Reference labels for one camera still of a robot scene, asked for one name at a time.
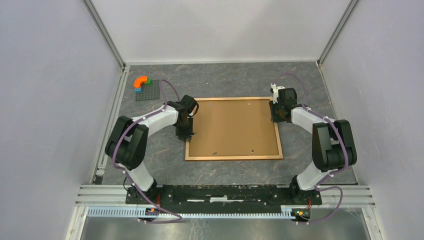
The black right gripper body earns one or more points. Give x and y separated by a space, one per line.
275 112

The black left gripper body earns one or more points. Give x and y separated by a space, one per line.
184 129

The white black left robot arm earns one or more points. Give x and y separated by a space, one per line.
127 143

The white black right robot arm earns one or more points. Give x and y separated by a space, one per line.
333 148

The grey lego baseplate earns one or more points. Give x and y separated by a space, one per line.
149 92

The blue toy block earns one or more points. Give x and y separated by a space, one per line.
137 89

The orange curved toy block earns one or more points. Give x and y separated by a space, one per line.
138 83

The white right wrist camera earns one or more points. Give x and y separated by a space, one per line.
274 89

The white slotted cable duct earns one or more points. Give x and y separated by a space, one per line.
141 212

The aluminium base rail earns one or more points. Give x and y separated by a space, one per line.
345 196

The right aluminium corner post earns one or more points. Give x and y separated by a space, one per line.
350 8

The aluminium corner post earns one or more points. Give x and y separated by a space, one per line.
94 14
350 8

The left aluminium corner post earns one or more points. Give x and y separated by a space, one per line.
94 14

